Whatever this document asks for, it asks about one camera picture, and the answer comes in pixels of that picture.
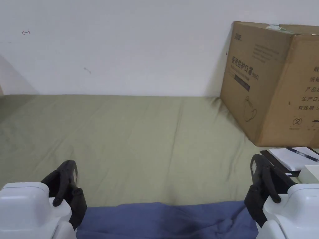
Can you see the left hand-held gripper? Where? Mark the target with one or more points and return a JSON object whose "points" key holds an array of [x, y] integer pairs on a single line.
{"points": [[25, 214]]}

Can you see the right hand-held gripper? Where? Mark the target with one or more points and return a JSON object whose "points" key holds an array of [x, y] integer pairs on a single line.
{"points": [[294, 214]]}

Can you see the black flat folder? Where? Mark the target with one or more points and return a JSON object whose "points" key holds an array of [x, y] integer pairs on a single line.
{"points": [[279, 164]]}

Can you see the white paper sheet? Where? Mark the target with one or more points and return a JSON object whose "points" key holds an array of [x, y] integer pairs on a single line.
{"points": [[291, 158]]}

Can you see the white box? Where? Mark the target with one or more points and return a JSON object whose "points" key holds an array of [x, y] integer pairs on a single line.
{"points": [[310, 174]]}

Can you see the dark pen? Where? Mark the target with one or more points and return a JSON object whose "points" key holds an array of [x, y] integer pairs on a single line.
{"points": [[301, 153]]}

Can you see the bed with pale green sheet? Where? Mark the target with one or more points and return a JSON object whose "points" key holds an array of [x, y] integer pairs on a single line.
{"points": [[139, 139]]}

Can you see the dark blue garment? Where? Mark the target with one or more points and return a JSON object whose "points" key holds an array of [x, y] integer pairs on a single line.
{"points": [[164, 221]]}

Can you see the brown cardboard carton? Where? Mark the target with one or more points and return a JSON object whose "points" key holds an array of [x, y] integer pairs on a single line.
{"points": [[271, 82]]}

